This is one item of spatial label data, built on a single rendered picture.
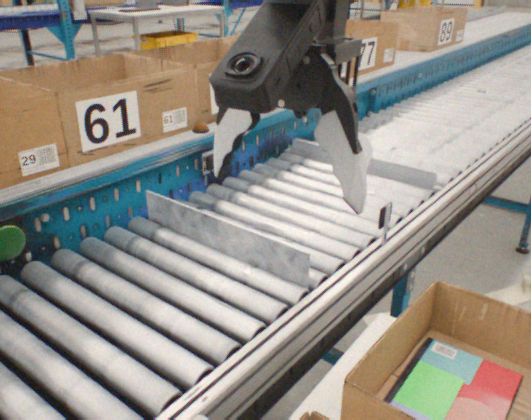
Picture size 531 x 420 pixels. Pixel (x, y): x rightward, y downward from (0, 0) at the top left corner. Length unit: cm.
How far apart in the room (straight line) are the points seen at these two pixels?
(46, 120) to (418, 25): 198
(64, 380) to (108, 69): 98
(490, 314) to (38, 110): 90
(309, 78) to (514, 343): 56
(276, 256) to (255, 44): 67
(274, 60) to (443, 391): 54
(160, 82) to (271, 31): 93
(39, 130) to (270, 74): 84
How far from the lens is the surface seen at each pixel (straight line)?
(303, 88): 43
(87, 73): 155
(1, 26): 583
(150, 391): 79
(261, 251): 104
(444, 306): 87
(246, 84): 36
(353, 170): 44
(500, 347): 88
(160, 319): 93
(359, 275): 104
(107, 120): 124
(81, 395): 81
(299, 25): 40
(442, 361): 83
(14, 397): 84
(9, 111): 112
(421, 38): 275
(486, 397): 80
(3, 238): 109
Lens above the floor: 130
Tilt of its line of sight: 26 degrees down
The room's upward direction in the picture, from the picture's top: straight up
